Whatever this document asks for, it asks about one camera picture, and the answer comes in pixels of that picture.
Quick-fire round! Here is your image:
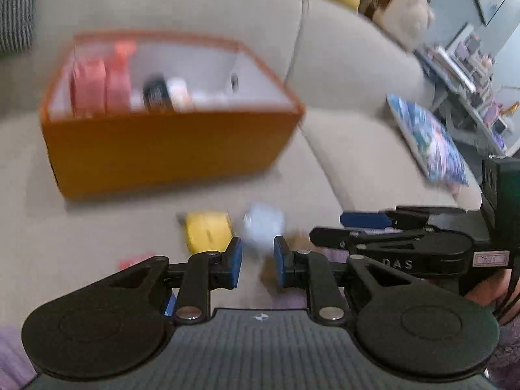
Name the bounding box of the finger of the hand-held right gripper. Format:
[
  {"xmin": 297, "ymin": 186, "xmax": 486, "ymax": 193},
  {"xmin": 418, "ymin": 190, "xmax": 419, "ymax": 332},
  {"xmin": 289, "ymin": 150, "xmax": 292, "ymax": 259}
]
[
  {"xmin": 340, "ymin": 206, "xmax": 466, "ymax": 229},
  {"xmin": 309, "ymin": 227, "xmax": 440, "ymax": 251}
]

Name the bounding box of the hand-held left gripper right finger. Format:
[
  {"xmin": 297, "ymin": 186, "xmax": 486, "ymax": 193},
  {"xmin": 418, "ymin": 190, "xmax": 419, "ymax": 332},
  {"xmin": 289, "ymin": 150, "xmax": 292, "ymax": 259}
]
[{"xmin": 273, "ymin": 235, "xmax": 412, "ymax": 326}]

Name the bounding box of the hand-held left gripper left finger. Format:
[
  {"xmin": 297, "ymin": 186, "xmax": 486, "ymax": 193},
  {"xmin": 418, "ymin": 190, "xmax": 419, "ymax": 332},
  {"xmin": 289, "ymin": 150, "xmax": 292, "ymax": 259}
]
[{"xmin": 101, "ymin": 236, "xmax": 244, "ymax": 322}]

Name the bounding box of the white round object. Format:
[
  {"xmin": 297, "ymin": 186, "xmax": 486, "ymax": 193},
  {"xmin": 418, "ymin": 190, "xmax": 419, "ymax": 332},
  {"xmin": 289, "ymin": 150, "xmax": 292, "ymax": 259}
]
[{"xmin": 242, "ymin": 203, "xmax": 286, "ymax": 257}]

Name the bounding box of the orange storage box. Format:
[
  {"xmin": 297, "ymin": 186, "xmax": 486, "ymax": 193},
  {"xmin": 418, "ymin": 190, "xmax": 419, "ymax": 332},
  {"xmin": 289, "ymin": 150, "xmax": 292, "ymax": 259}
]
[{"xmin": 39, "ymin": 30, "xmax": 306, "ymax": 200}]

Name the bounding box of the peach pink plastic toy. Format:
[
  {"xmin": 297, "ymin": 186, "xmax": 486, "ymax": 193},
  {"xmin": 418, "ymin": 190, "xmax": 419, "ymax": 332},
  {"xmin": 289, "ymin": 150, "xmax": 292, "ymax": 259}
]
[{"xmin": 106, "ymin": 43, "xmax": 135, "ymax": 113}]

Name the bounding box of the person's right hand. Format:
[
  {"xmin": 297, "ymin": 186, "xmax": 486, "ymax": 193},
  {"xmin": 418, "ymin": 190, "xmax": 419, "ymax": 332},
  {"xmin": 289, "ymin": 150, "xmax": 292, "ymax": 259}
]
[{"xmin": 463, "ymin": 270, "xmax": 514, "ymax": 314}]

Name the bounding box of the yellow rounded object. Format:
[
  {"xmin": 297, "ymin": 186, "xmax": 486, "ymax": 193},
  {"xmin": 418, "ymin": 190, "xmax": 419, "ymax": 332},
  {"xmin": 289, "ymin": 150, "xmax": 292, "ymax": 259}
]
[{"xmin": 185, "ymin": 210, "xmax": 236, "ymax": 254}]

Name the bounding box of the small red object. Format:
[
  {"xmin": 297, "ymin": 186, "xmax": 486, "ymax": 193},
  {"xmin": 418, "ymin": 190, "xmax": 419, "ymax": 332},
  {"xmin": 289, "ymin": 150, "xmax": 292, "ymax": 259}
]
[{"xmin": 118, "ymin": 254, "xmax": 157, "ymax": 271}]

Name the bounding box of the blue patterned cushion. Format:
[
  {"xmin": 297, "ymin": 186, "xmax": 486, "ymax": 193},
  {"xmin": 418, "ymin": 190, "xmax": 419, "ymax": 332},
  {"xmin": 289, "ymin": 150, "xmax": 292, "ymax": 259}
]
[{"xmin": 386, "ymin": 93, "xmax": 470, "ymax": 188}]

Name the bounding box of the beige fabric sofa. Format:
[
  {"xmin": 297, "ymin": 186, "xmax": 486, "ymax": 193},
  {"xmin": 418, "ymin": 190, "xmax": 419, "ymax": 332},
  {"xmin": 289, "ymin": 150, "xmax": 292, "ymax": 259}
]
[{"xmin": 0, "ymin": 0, "xmax": 488, "ymax": 334}]

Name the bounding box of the cluttered white shelf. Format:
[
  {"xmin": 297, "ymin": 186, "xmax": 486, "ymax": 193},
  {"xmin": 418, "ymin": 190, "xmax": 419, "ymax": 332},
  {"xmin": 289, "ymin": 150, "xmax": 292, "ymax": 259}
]
[{"xmin": 414, "ymin": 22, "xmax": 520, "ymax": 159}]

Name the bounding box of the white bottle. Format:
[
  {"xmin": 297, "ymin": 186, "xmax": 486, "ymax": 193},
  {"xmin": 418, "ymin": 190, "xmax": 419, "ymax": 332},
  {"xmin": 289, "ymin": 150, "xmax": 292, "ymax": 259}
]
[{"xmin": 166, "ymin": 77, "xmax": 194, "ymax": 110}]

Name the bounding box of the black bottle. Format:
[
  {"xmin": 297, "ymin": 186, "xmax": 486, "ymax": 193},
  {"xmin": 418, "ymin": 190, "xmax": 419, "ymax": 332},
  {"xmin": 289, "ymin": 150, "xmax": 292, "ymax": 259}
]
[{"xmin": 142, "ymin": 74, "xmax": 173, "ymax": 111}]

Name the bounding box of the brown white plush toy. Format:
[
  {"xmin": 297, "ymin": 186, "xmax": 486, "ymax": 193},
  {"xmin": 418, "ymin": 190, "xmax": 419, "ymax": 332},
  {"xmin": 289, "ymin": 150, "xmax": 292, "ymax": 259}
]
[{"xmin": 358, "ymin": 0, "xmax": 435, "ymax": 51}]

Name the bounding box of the purple blanket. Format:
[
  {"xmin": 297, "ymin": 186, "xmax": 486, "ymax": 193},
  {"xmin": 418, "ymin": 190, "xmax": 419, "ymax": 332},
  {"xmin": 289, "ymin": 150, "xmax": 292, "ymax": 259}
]
[{"xmin": 0, "ymin": 248, "xmax": 520, "ymax": 390}]

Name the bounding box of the black white striped cushion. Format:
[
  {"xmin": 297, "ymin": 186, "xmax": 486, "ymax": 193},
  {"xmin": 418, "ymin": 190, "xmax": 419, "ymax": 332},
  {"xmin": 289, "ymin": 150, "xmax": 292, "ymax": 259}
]
[{"xmin": 0, "ymin": 0, "xmax": 39, "ymax": 55}]

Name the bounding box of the black cable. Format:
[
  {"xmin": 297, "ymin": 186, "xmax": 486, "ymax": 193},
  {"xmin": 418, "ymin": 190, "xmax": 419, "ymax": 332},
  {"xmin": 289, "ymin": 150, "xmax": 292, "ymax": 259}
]
[{"xmin": 498, "ymin": 266, "xmax": 520, "ymax": 322}]

